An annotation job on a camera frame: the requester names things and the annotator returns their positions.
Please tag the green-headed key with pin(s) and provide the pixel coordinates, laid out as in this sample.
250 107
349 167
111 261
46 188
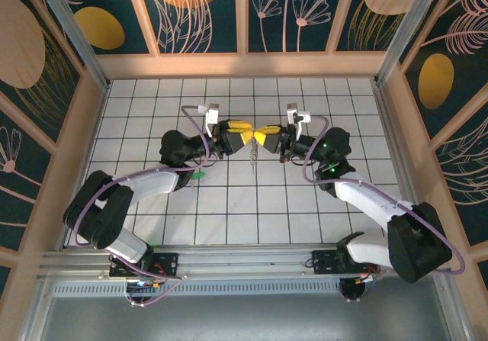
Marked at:
198 175

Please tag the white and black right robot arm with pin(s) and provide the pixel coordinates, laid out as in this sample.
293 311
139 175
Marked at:
366 201

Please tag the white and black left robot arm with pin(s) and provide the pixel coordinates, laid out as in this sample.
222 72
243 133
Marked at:
152 184

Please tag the grey metal panel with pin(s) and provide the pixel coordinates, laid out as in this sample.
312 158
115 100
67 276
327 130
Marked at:
244 318

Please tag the aluminium side rail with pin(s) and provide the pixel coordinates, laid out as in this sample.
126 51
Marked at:
389 119

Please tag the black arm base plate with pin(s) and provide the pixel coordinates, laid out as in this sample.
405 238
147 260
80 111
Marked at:
320 265
169 261

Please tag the aluminium mounting rail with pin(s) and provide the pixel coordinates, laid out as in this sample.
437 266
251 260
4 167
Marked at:
244 262

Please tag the aluminium frame post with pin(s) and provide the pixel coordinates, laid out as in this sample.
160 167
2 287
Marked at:
408 32
74 32

